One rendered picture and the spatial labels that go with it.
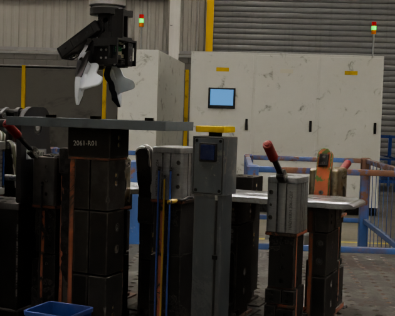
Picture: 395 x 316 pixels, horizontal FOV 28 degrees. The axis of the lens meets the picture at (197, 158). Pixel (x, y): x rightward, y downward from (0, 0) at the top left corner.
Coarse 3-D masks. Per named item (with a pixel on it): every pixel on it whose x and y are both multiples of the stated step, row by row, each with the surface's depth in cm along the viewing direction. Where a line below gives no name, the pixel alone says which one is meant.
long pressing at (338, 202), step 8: (136, 184) 200; (136, 192) 187; (240, 192) 187; (248, 192) 187; (256, 192) 188; (264, 192) 188; (232, 200) 178; (240, 200) 177; (248, 200) 176; (256, 200) 175; (264, 200) 175; (312, 200) 171; (320, 200) 175; (328, 200) 175; (336, 200) 176; (344, 200) 176; (352, 200) 177; (360, 200) 181; (328, 208) 169; (336, 208) 168; (344, 208) 168; (352, 208) 169
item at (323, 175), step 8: (320, 152) 193; (328, 152) 192; (320, 160) 192; (328, 160) 191; (320, 168) 192; (328, 168) 191; (320, 176) 192; (328, 176) 191; (320, 184) 191; (328, 184) 190; (320, 192) 190; (328, 192) 190
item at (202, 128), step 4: (196, 128) 151; (200, 128) 151; (204, 128) 150; (208, 128) 150; (212, 128) 150; (216, 128) 149; (220, 128) 149; (224, 128) 149; (228, 128) 151; (232, 128) 152; (212, 132) 151; (216, 132) 151; (220, 132) 149; (224, 132) 149; (228, 132) 151; (232, 132) 153; (212, 136) 151; (216, 136) 151; (220, 136) 152
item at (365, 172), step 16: (288, 160) 499; (304, 160) 499; (336, 160) 498; (352, 160) 497; (368, 160) 486; (368, 176) 495; (384, 176) 440; (368, 192) 489; (368, 208) 496; (368, 224) 478; (304, 240) 430; (384, 240) 426
